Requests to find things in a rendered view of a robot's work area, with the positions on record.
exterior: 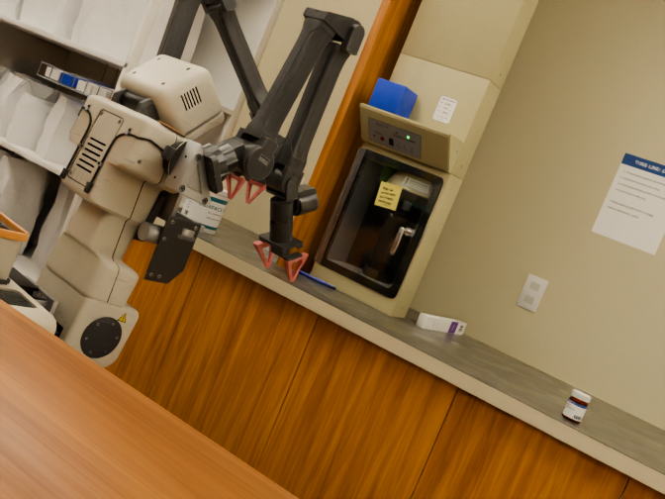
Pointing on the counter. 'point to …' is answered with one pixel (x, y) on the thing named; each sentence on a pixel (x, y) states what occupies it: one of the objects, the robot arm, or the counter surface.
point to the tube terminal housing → (464, 92)
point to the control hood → (442, 146)
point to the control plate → (394, 138)
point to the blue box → (393, 98)
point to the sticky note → (388, 195)
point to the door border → (339, 205)
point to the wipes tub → (211, 216)
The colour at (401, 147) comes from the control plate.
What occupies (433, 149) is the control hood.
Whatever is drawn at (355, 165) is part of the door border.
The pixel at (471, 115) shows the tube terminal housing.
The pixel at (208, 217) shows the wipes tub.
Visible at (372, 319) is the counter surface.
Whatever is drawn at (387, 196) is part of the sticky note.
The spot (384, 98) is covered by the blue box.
